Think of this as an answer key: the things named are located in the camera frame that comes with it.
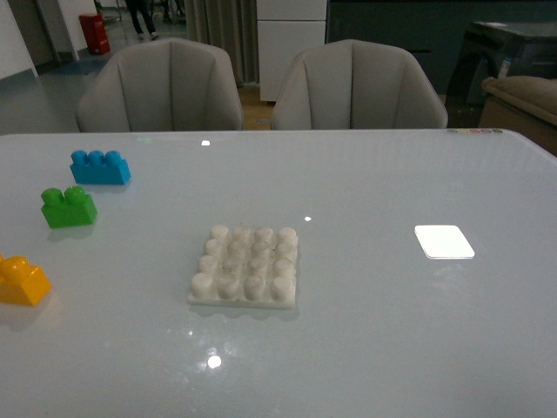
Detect yellow toy building block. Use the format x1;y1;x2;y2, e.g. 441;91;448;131
0;256;51;306

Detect blue toy building block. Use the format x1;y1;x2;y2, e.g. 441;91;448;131
70;150;131;185

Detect green toy building block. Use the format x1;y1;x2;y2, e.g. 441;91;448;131
41;185;97;229

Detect right beige armchair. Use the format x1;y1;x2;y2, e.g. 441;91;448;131
272;39;448;131

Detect beige armchair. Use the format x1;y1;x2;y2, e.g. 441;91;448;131
76;37;244;132
272;39;448;131

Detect left beige armchair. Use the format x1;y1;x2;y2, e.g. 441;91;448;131
76;37;244;132

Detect white drawer cabinet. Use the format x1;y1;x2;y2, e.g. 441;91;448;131
256;0;327;102

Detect beige curtain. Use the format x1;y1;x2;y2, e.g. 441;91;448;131
185;0;259;84

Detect dark kitchen counter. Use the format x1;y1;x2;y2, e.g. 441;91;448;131
326;1;556;94

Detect red bin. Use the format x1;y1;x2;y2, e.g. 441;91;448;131
79;13;111;55

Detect black appliance box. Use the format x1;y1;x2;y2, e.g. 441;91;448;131
446;21;556;126

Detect beige cushion on box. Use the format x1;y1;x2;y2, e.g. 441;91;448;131
479;76;557;155

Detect white studded base plate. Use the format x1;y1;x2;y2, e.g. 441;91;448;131
188;224;299;309

